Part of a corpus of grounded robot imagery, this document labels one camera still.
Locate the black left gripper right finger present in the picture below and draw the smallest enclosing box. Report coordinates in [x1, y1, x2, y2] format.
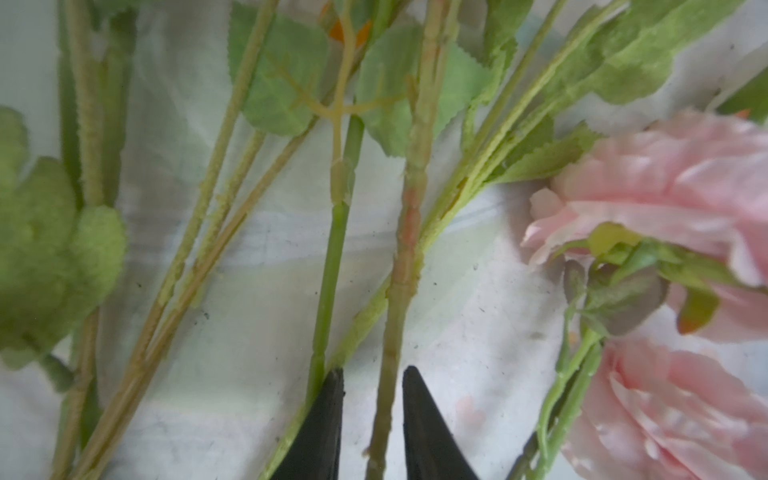
[402, 365, 478, 480]

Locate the pink rose flower stem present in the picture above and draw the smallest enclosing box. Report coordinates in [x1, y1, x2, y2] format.
[365, 1, 462, 479]

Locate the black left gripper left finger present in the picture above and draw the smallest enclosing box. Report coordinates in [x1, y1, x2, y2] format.
[271, 368, 345, 480]

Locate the pink carnation pair stem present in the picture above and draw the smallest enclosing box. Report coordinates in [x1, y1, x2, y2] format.
[523, 110, 767, 479]

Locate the white small flower stem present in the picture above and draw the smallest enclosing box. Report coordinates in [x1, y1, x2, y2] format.
[308, 1, 738, 398]

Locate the orange yellow ranunculus bunch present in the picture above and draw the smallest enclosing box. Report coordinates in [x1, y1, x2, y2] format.
[1, 1, 340, 479]

